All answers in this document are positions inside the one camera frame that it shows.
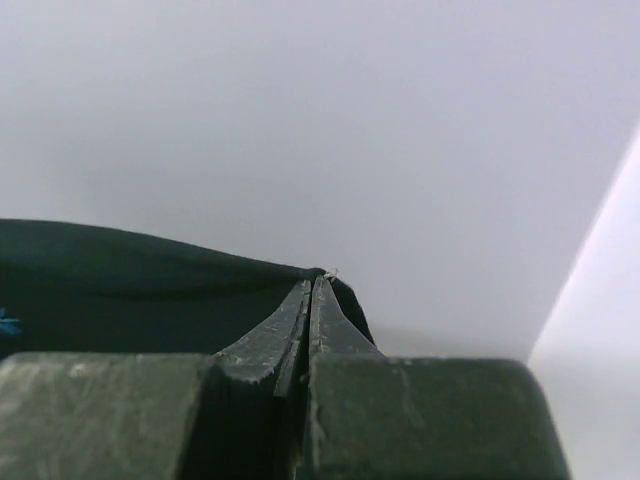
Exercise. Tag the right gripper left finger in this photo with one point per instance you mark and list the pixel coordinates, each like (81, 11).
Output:
(236, 414)

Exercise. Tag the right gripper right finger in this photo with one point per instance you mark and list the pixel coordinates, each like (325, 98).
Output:
(377, 417)

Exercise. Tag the black t shirt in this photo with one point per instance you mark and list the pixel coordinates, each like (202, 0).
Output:
(69, 287)

